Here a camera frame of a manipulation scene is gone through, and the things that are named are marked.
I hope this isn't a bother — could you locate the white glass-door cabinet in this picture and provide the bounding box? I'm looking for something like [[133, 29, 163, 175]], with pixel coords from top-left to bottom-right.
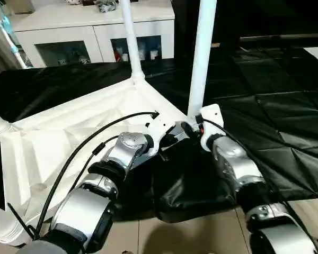
[[13, 0, 175, 68]]

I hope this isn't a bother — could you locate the white pole with blue band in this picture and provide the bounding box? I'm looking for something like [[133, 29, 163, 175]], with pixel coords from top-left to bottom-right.
[[0, 5, 27, 69]]

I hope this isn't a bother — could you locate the grey crumpled object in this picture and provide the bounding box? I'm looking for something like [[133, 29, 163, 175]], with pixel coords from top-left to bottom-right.
[[94, 0, 119, 13]]

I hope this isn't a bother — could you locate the white plastic table top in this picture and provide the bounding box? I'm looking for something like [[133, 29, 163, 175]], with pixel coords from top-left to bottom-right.
[[0, 77, 202, 244]]

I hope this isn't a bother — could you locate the black plastic mat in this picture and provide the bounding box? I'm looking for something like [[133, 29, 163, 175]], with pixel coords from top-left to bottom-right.
[[0, 50, 318, 223]]

